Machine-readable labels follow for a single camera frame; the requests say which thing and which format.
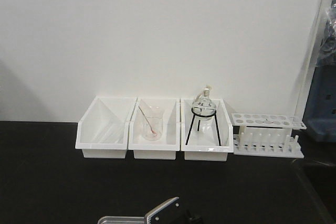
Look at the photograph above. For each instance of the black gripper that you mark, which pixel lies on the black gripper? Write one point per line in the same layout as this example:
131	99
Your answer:
190	218

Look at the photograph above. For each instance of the white left storage bin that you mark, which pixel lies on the white left storage bin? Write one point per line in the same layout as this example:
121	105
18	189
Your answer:
103	131

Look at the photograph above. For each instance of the white middle storage bin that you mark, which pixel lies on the white middle storage bin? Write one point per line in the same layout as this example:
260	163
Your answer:
169	143

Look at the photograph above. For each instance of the glass stirring rod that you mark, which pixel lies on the glass stirring rod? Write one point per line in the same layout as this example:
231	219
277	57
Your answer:
151	128

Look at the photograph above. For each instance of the blue-grey pegboard drying rack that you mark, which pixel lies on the blue-grey pegboard drying rack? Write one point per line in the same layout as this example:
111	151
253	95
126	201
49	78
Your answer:
319	115

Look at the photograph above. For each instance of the white test tube rack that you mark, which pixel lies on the white test tube rack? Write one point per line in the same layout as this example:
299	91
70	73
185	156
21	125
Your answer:
267	135

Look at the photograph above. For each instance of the white storage bin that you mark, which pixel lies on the white storage bin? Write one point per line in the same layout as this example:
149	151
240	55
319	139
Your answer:
169	143
103	131
203	145

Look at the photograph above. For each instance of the white right storage bin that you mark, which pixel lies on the white right storage bin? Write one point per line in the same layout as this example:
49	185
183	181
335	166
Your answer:
203	145

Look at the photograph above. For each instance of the plastic bag of parts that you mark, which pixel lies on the plastic bag of parts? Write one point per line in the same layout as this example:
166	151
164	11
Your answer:
326	56

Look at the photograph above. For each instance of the glass beaker in bin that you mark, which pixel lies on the glass beaker in bin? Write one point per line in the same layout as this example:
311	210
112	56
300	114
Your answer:
155	117

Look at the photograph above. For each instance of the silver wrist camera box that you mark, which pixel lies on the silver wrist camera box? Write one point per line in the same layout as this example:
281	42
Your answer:
166	212

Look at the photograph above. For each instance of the glass alcohol lamp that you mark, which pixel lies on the glass alcohol lamp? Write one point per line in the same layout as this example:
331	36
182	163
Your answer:
203	106

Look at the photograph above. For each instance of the silver metal tray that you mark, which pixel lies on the silver metal tray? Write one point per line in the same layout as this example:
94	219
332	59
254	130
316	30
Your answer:
120	220

